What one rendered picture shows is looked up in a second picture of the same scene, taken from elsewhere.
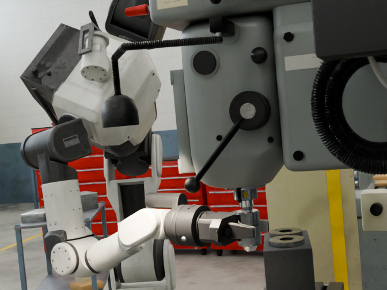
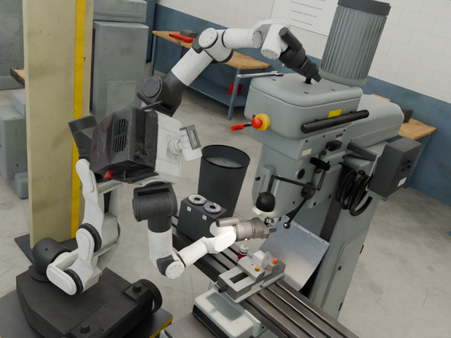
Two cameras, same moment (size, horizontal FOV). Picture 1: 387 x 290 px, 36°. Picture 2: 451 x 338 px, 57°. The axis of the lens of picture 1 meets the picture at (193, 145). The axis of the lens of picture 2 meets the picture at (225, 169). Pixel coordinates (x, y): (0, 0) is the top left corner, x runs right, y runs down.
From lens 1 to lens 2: 1.88 m
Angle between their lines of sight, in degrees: 70
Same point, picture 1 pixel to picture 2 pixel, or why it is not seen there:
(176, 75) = (271, 172)
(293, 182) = (50, 120)
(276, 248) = (216, 215)
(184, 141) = not seen: hidden behind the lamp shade
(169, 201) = (234, 222)
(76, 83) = (163, 158)
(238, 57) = (309, 170)
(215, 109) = (296, 191)
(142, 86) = not seen: hidden behind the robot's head
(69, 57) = (150, 137)
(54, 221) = (166, 251)
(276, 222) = (36, 148)
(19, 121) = not seen: outside the picture
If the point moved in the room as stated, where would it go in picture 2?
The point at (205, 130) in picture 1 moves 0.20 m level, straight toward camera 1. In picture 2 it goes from (290, 200) to (337, 220)
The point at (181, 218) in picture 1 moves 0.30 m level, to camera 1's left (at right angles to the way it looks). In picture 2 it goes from (246, 231) to (215, 269)
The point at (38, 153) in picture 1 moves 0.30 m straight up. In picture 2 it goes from (158, 214) to (168, 139)
